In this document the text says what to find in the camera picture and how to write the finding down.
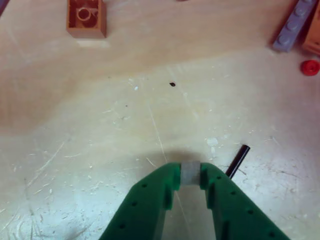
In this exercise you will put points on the brown-orange Lego brick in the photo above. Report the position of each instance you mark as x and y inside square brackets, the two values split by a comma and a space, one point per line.
[86, 31]

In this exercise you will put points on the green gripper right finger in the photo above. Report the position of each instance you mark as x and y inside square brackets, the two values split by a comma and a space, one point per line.
[235, 212]

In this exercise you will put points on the thin black Lego rod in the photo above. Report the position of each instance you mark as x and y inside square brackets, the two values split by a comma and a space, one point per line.
[238, 160]

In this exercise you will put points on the small red round Lego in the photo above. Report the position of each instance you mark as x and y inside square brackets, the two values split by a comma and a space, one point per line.
[310, 67]

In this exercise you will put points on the orange Lego brick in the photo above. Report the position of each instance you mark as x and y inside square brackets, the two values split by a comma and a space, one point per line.
[313, 37]

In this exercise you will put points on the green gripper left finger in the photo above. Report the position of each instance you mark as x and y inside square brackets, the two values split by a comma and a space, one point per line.
[142, 210]

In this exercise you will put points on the small grey Lego piece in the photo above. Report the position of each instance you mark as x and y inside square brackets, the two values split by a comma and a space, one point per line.
[190, 173]

